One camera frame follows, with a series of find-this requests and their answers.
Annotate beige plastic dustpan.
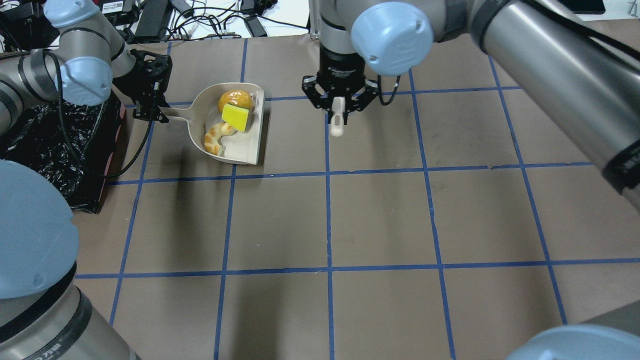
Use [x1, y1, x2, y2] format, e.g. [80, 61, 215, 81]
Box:
[161, 82, 265, 166]

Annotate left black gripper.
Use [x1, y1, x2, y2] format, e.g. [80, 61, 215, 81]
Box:
[113, 48, 173, 124]

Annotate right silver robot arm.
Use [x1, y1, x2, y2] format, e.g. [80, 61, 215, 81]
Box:
[327, 3, 639, 360]

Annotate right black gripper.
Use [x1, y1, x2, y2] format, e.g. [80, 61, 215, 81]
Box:
[301, 47, 380, 126]

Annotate aluminium frame post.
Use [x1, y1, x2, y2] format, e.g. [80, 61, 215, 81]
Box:
[308, 0, 322, 40]

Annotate yellow-brown potato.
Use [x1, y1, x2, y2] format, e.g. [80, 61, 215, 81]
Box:
[217, 89, 254, 114]

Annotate beige hand brush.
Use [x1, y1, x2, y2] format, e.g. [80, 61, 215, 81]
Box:
[329, 96, 346, 137]

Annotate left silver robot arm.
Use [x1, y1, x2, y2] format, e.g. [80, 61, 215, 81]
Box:
[1, 0, 172, 360]

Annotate yellow sponge wedge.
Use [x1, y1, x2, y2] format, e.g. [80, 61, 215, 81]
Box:
[221, 104, 250, 133]

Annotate bin with black bag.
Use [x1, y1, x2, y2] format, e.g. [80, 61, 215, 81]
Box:
[0, 95, 125, 214]

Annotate toy croissant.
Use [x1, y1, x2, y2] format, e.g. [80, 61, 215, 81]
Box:
[203, 121, 238, 157]

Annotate black power adapter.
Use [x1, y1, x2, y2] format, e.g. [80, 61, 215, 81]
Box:
[133, 0, 172, 44]

